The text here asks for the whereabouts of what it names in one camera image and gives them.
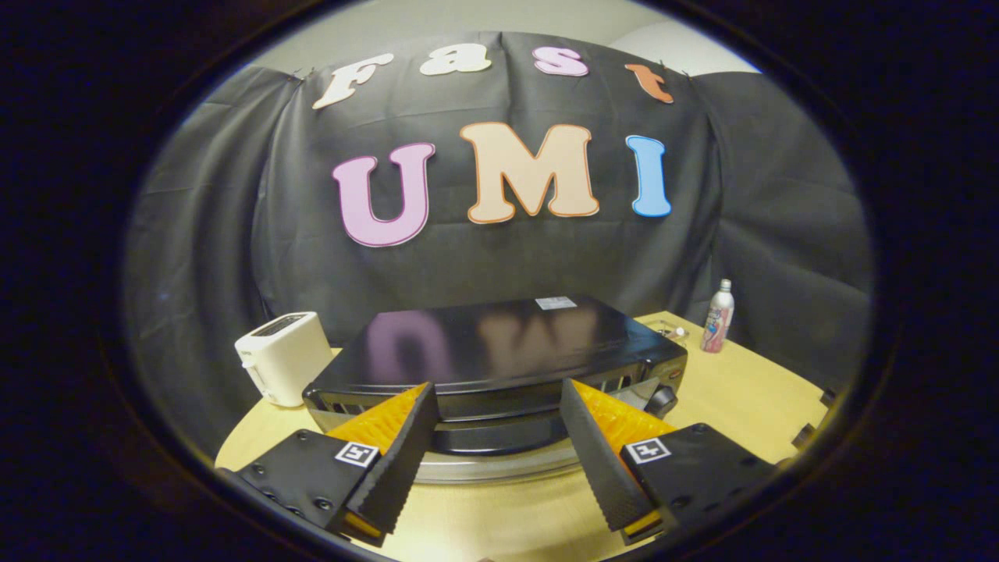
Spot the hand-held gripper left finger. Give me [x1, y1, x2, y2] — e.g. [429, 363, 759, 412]
[217, 381, 440, 547]

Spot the black backdrop cloth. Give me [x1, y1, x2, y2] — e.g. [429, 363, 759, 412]
[125, 31, 873, 457]

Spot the white and pink bottle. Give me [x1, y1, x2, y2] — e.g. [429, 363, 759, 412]
[700, 279, 735, 354]

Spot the black toaster oven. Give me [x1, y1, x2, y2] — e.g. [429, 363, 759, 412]
[303, 295, 689, 485]

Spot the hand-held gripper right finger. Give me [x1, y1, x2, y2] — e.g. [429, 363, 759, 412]
[560, 378, 781, 546]

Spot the white bread toaster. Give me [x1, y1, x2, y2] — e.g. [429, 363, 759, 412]
[234, 311, 334, 408]

